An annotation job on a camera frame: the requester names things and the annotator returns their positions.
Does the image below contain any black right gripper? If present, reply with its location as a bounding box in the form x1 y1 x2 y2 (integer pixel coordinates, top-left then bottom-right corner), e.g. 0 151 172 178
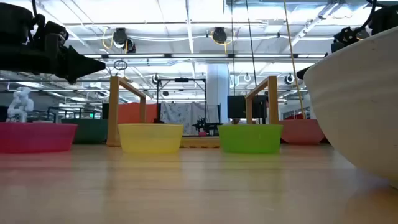
296 26 371 80

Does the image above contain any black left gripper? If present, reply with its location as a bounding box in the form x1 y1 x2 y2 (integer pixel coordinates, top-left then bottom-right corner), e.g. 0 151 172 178
0 21 106 85

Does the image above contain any salmon pink plastic bowl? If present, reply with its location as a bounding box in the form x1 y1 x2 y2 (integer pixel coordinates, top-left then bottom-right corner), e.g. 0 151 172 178
279 119 326 145

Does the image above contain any white plastic bowl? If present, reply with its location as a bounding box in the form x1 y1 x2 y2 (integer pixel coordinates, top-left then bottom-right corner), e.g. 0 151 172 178
303 26 398 190

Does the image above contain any teal green plastic bowl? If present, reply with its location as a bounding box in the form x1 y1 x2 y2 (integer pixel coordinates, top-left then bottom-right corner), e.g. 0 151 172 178
61 118 109 145

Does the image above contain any green translucent plastic bowl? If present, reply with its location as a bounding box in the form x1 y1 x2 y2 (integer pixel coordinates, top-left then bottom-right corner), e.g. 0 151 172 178
217 124 284 154

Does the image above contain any magenta translucent plastic bowl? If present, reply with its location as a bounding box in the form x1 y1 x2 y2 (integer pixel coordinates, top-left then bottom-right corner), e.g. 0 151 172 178
0 121 78 154

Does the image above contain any wooden slatted shelf rack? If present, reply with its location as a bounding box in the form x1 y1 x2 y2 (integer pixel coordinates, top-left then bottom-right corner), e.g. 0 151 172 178
106 75 280 149

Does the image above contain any orange red partition panel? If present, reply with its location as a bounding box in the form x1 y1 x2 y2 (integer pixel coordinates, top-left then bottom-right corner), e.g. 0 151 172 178
118 102 160 124

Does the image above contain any yellow translucent plastic bowl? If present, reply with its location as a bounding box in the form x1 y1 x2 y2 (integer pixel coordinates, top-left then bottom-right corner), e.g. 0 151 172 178
118 123 185 154

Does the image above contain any white patterned cloth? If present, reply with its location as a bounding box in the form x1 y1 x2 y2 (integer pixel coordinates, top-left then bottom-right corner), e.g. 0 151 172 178
160 101 219 136

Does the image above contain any yellow cable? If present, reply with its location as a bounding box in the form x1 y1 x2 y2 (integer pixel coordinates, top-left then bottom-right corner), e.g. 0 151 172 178
282 0 307 121

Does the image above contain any black ceiling cable reel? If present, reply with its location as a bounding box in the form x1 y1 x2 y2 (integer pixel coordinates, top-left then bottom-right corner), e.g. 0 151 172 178
210 27 230 45
111 27 137 54

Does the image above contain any black hanging cable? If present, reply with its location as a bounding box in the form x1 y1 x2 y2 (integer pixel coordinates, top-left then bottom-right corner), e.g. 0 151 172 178
245 0 258 88

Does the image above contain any black metal stand frame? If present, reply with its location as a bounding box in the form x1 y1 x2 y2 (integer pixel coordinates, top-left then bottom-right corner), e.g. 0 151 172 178
154 77 208 138

